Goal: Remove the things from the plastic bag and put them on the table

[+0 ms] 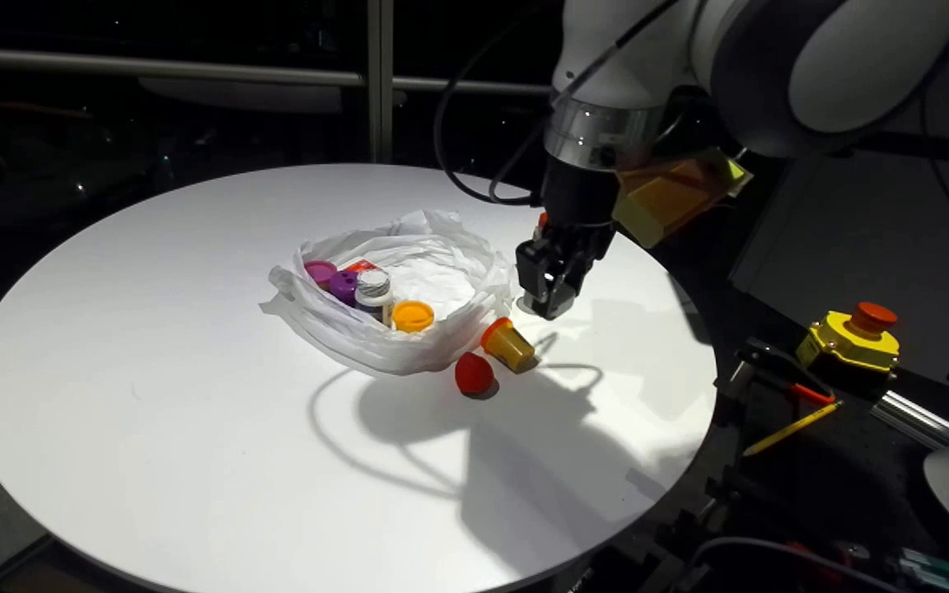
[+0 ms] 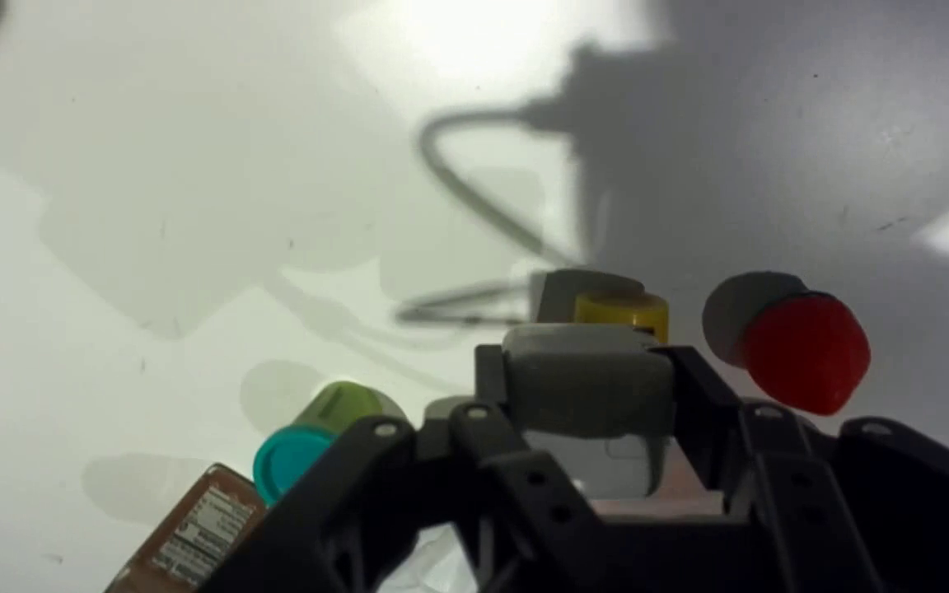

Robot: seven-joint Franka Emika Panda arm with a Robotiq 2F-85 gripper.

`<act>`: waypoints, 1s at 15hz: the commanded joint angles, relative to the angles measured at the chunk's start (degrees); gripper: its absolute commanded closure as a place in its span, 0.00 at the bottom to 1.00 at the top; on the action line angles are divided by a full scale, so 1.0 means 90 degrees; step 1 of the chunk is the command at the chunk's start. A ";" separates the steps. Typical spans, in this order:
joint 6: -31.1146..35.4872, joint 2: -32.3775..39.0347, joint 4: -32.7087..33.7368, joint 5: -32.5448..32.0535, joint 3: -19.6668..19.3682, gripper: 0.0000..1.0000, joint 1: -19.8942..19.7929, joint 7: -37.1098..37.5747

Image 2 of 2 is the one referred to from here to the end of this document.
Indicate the white charger cube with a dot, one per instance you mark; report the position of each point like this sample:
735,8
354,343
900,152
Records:
585,381

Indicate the round red item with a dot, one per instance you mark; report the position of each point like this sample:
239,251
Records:
806,350

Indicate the teal-lidded green dough can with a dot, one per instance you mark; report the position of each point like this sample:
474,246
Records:
310,440

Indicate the yellow can with orange lid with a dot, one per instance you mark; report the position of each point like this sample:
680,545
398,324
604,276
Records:
624,307

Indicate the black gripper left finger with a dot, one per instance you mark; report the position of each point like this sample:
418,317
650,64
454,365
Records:
441,506

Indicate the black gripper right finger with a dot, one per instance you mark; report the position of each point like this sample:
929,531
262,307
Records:
859,516

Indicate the spice jar with red lid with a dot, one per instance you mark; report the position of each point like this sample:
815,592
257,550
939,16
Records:
189,539

